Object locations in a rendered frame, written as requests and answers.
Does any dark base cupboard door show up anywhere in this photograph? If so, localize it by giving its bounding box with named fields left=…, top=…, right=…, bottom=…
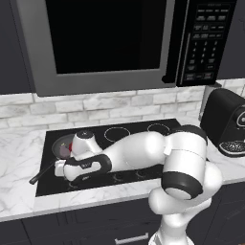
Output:
left=186, top=182, right=245, bottom=245
left=0, top=219, right=32, bottom=245

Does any purple eggplant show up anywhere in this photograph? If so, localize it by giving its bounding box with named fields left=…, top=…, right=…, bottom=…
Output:
left=59, top=146, right=73, bottom=160

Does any black glass hob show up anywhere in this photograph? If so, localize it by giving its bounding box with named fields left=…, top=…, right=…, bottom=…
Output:
left=34, top=118, right=210, bottom=197

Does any black microwave door handle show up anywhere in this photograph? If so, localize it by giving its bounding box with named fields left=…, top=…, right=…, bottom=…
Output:
left=161, top=0, right=190, bottom=85

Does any black coffee machine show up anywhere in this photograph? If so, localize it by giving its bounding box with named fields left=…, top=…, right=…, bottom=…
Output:
left=199, top=87, right=245, bottom=158

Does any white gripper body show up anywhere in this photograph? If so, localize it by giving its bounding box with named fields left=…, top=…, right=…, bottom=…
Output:
left=54, top=158, right=69, bottom=178

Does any silver drawer handle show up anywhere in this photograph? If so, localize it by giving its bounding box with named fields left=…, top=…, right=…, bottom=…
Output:
left=114, top=232, right=150, bottom=245

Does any dark wall cupboard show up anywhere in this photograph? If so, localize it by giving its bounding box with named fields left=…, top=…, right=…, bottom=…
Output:
left=215, top=0, right=245, bottom=80
left=0, top=0, right=34, bottom=96

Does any black frying pan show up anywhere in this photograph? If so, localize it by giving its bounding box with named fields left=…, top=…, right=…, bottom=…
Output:
left=28, top=133, right=78, bottom=186

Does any steel and black microwave oven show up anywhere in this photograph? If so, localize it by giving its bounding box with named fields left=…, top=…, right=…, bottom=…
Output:
left=9, top=0, right=239, bottom=98

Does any dark drawer front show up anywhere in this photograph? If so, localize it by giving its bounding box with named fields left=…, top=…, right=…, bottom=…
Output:
left=21, top=198, right=162, bottom=245

